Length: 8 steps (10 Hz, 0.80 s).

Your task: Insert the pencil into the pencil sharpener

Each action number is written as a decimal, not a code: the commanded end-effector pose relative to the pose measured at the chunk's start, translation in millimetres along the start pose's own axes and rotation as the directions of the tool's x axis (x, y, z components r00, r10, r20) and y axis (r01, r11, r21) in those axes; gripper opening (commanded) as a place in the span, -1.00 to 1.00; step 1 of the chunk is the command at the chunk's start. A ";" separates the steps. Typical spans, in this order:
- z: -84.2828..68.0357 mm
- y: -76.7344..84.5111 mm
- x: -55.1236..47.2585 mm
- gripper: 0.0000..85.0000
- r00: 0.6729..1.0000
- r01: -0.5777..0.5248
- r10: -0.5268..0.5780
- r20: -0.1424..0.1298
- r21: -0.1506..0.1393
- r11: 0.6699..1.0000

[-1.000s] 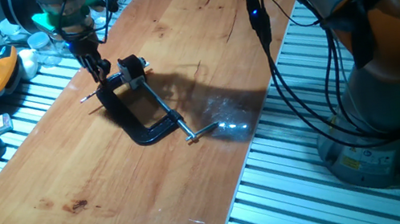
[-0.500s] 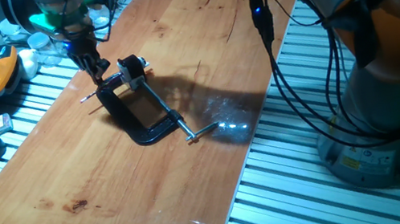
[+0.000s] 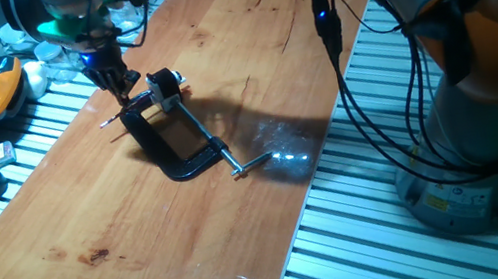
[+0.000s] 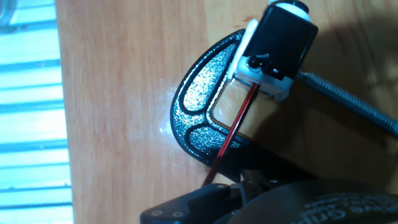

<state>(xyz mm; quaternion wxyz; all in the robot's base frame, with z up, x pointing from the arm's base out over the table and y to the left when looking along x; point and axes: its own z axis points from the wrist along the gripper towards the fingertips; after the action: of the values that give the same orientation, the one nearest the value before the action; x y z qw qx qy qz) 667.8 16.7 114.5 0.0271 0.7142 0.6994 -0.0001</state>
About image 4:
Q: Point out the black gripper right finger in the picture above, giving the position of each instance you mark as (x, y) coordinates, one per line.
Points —
(258, 185)

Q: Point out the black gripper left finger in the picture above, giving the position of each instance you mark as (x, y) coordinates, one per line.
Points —
(199, 202)

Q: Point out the black C-clamp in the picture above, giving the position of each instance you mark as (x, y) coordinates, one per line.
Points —
(199, 87)

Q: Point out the glossy wooden board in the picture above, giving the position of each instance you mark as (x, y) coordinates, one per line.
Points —
(124, 109)

